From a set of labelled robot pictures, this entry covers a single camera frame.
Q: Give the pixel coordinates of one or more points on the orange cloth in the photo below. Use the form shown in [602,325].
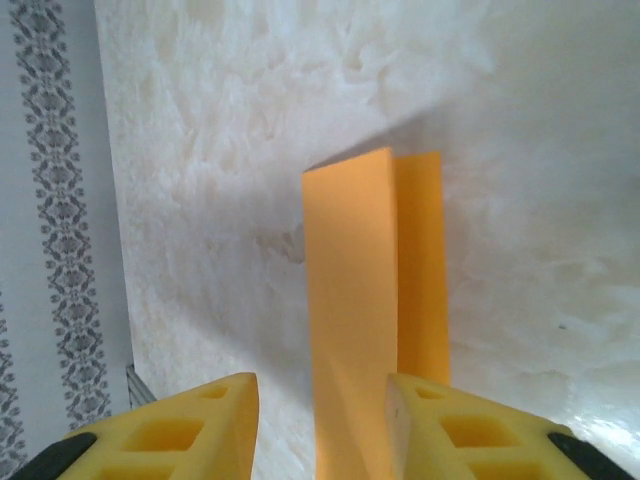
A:
[350,275]

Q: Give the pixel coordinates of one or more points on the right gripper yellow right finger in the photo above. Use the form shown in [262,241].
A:
[475,435]

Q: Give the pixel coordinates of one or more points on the left side aluminium frame rail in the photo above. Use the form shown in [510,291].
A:
[137,387]

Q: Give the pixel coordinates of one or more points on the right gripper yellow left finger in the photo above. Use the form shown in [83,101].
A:
[190,435]

